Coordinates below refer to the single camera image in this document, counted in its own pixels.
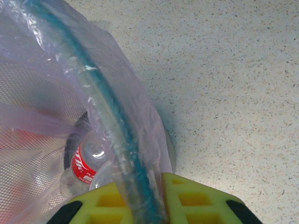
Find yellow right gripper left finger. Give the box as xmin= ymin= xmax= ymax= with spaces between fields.
xmin=48 ymin=182 xmax=134 ymax=224

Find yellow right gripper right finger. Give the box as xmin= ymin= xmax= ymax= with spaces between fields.
xmin=161 ymin=172 xmax=264 ymax=224

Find red label plastic bottle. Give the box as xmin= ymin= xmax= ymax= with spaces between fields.
xmin=59 ymin=133 xmax=117 ymax=199

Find grey mesh waste bin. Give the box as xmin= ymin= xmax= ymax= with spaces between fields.
xmin=0 ymin=0 xmax=178 ymax=224

